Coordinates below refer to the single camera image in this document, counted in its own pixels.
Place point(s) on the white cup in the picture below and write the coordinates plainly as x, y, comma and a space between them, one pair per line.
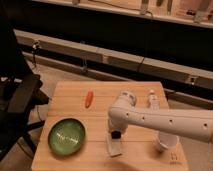
165, 141

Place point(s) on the small white bottle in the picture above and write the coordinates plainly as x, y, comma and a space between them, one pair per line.
153, 100

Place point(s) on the orange carrot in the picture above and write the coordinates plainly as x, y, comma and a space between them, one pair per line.
89, 99

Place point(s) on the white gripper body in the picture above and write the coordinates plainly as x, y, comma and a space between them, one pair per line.
116, 125

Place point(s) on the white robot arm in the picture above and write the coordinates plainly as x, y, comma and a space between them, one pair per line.
194, 124

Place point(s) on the green glass bowl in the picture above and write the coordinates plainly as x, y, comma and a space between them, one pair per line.
66, 137

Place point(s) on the black chair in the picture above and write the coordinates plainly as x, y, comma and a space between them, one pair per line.
20, 92

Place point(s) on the black eraser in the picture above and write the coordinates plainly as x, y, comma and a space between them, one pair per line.
115, 135

